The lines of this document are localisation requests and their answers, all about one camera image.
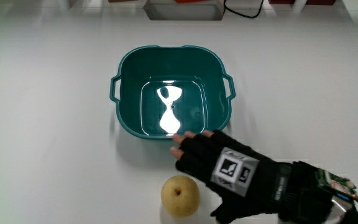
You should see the person's right forearm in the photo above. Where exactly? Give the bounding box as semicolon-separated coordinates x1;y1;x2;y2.
277;161;358;224

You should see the yellow pear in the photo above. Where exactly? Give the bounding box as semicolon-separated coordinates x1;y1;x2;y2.
160;175;201;218

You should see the teal plastic basin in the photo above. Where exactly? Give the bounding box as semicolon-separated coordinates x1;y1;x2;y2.
109;45;237;140

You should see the white post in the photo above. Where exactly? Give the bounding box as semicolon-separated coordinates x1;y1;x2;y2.
291;0;308;14

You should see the black cable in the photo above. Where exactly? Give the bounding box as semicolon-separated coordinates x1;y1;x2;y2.
223;0;265;19

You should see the white box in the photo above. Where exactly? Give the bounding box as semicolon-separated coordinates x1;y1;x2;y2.
142;0;226;22

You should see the person's right hand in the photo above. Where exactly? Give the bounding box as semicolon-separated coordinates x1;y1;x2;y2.
170;129;293;224

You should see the white desk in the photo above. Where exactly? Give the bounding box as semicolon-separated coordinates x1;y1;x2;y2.
0;0;358;224

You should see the dark red object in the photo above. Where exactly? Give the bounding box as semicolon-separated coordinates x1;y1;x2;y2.
268;0;337;6

